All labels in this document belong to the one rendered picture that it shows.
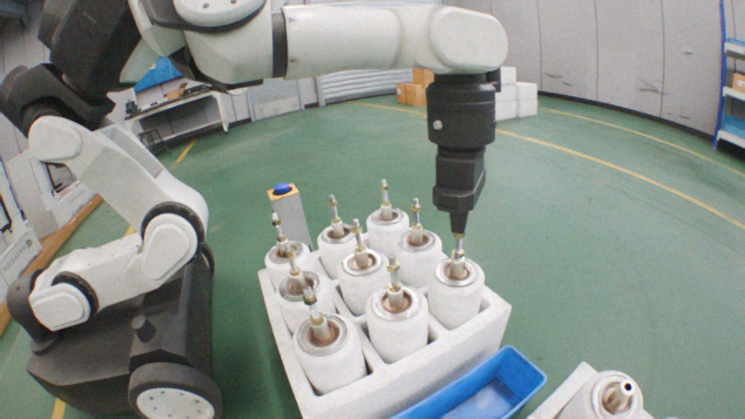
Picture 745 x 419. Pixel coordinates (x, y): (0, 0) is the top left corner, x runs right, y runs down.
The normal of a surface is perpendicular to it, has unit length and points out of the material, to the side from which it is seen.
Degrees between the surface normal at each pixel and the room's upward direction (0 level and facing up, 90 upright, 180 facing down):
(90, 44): 96
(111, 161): 113
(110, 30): 96
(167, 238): 90
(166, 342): 45
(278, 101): 90
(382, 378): 0
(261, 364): 0
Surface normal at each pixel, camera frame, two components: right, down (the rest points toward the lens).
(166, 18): 0.36, 0.00
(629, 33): -0.89, 0.29
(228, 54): 0.39, 0.75
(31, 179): 0.44, 0.37
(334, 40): 0.57, 0.47
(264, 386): -0.11, -0.88
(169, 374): 0.37, -0.89
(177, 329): 0.56, -0.83
